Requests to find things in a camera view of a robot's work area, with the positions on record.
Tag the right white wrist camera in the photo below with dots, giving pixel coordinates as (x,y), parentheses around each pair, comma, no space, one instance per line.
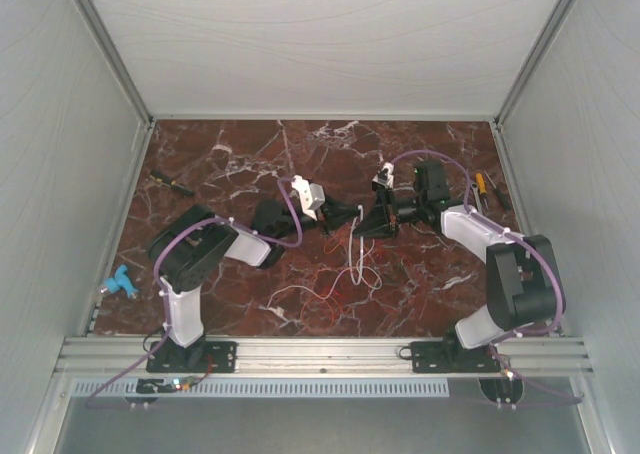
(384,177)

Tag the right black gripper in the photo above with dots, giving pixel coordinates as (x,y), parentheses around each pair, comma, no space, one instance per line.
(383,219)

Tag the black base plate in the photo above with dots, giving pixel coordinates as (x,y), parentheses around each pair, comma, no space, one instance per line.
(449,357)
(210,356)

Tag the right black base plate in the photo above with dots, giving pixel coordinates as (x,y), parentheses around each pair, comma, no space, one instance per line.
(449,357)

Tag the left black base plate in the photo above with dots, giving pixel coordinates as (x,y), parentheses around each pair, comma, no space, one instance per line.
(210,356)

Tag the silver wrench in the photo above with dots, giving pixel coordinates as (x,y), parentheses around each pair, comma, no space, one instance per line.
(480,195)

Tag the slotted grey cable duct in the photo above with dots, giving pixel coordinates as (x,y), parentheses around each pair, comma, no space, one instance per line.
(266,388)

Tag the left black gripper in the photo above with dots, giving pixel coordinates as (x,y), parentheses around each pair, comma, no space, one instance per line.
(335,214)

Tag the yellow handled screwdriver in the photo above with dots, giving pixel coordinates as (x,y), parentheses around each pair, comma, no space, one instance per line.
(480,181)

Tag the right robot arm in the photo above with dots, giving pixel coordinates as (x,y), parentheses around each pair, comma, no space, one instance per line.
(523,291)

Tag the blue plastic fitting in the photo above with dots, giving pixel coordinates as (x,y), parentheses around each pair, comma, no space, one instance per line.
(119,281)

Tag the small circuit board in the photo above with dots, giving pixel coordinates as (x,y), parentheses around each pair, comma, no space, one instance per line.
(184,383)

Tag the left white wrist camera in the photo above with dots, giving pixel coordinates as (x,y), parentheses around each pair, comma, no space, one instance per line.
(311,196)

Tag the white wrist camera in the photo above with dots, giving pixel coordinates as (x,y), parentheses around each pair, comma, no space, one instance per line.
(311,196)
(384,177)

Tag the aluminium front rail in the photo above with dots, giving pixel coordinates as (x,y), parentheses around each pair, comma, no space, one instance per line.
(325,357)

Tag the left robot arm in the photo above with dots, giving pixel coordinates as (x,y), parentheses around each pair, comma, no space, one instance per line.
(187,252)

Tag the long white zip tie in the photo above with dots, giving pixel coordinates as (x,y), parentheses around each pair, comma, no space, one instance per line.
(356,251)

